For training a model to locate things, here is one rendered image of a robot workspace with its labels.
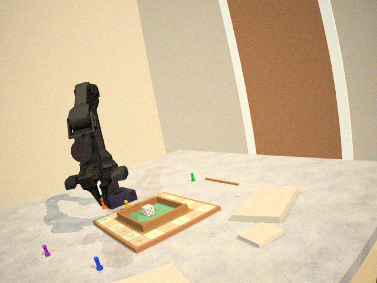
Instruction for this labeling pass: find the purple pawn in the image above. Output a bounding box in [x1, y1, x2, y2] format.
[42, 245, 50, 257]

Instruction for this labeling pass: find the white die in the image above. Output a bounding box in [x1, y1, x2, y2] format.
[142, 205, 155, 216]

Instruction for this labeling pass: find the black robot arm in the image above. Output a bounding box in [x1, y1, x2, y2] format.
[67, 82, 124, 197]

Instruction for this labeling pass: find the orange pawn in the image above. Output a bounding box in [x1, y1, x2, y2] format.
[100, 198, 107, 209]

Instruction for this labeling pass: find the blue pawn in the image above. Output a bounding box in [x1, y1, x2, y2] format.
[94, 256, 103, 271]

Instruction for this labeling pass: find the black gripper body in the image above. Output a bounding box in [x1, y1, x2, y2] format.
[64, 152, 129, 190]

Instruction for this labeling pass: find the beige flat square block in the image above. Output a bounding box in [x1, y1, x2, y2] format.
[238, 222, 284, 248]

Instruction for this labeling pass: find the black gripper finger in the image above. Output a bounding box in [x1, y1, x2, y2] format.
[99, 179, 112, 205]
[83, 185, 102, 206]

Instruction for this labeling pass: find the beige flat rectangular block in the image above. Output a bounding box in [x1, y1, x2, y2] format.
[232, 186, 299, 223]

